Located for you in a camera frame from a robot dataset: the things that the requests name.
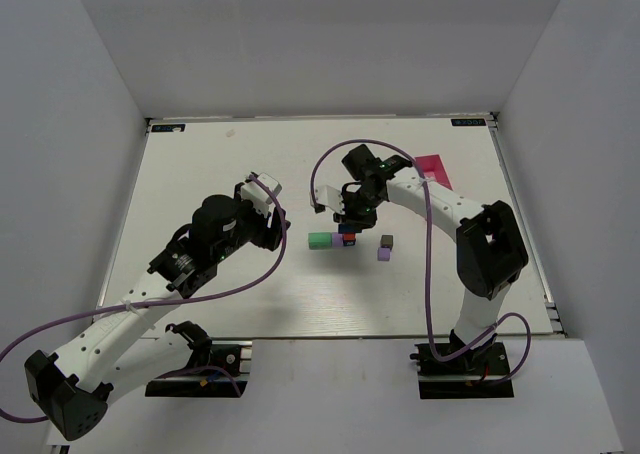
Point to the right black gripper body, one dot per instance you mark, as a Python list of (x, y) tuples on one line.
[(353, 220)]

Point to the dark blue long block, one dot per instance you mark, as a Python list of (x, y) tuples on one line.
[(344, 228)]

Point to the small purple cube block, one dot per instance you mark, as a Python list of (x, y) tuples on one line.
[(383, 254)]

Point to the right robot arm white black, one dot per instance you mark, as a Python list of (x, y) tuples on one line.
[(489, 249)]

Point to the left blue table label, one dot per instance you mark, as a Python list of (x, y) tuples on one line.
[(168, 128)]

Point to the green wood block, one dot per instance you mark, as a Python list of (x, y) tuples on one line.
[(320, 240)]

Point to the right blue table label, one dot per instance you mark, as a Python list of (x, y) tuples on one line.
[(468, 122)]

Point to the pink plastic box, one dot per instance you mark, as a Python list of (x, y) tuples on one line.
[(433, 167)]

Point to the olive brown cube block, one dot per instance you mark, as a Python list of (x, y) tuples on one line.
[(387, 241)]

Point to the blue table label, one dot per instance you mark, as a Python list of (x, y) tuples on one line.
[(468, 122), (168, 128)]

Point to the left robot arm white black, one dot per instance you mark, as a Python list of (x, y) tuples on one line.
[(74, 385)]

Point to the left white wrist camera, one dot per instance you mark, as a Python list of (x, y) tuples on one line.
[(259, 190)]

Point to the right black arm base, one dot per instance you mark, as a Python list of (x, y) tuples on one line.
[(471, 376)]

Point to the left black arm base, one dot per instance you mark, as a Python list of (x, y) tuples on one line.
[(214, 369)]

